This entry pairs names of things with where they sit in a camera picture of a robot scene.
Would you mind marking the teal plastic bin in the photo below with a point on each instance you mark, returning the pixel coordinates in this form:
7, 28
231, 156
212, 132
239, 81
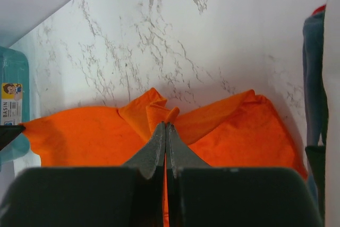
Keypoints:
15, 102

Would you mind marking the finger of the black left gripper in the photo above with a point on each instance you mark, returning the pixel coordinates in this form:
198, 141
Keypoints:
8, 133

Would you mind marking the orange t shirt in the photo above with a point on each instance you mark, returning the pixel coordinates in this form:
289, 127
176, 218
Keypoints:
256, 176

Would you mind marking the red folded t shirt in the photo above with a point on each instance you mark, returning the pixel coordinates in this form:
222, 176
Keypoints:
319, 10

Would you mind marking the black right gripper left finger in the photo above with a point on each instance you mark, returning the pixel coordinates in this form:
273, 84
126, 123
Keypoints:
151, 155

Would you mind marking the white folded t shirt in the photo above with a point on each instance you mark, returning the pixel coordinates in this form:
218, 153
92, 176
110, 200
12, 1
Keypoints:
330, 75

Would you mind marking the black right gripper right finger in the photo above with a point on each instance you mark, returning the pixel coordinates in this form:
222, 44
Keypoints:
178, 154

